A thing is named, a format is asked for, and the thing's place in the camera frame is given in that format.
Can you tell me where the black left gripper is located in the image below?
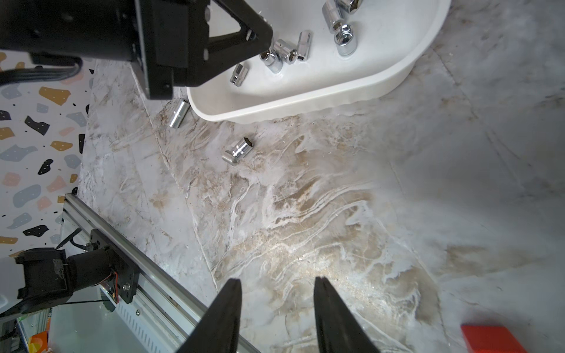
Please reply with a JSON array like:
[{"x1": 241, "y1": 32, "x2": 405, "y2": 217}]
[{"x1": 1, "y1": 1, "x2": 210, "y2": 99}]

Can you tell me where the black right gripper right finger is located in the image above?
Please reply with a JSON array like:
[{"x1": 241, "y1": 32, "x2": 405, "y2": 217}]
[{"x1": 313, "y1": 277, "x2": 380, "y2": 353}]

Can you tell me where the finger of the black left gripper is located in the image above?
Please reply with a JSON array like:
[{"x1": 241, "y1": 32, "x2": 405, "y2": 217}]
[{"x1": 185, "y1": 0, "x2": 273, "y2": 87}]

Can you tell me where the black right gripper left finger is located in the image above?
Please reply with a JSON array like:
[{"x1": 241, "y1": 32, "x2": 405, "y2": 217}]
[{"x1": 177, "y1": 279, "x2": 242, "y2": 353}]

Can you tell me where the long chrome socket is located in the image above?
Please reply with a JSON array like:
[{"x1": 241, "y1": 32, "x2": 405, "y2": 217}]
[{"x1": 169, "y1": 99, "x2": 191, "y2": 129}]

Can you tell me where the white plastic storage box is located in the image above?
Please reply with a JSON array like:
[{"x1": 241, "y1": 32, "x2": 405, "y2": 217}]
[{"x1": 187, "y1": 1, "x2": 450, "y2": 124}]

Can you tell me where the red plastic block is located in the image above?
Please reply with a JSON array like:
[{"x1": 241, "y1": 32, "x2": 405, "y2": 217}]
[{"x1": 461, "y1": 325, "x2": 527, "y2": 353}]

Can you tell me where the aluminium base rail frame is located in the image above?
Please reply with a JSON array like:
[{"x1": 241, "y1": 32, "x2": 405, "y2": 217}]
[{"x1": 43, "y1": 193, "x2": 261, "y2": 353}]

